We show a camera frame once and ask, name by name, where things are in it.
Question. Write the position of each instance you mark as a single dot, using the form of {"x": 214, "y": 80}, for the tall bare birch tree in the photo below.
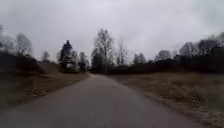
{"x": 104, "y": 50}

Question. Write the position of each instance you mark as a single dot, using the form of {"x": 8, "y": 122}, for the grey asphalt road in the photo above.
{"x": 96, "y": 106}

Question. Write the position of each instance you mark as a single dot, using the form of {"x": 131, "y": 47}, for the dark conifer tree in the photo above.
{"x": 66, "y": 55}

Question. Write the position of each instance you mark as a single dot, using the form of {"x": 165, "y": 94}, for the dark hedge row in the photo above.
{"x": 166, "y": 66}

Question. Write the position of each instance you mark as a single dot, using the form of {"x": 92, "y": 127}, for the dry grass field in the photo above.
{"x": 180, "y": 86}

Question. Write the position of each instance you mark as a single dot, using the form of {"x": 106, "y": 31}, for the row of bare trees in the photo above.
{"x": 186, "y": 50}

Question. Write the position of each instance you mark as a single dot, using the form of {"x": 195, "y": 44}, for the dry grass verge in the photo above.
{"x": 30, "y": 85}

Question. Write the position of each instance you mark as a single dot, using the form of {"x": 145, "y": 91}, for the dark earth bank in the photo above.
{"x": 18, "y": 63}

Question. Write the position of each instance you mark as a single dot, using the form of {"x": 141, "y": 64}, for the bare trees on bank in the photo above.
{"x": 15, "y": 45}

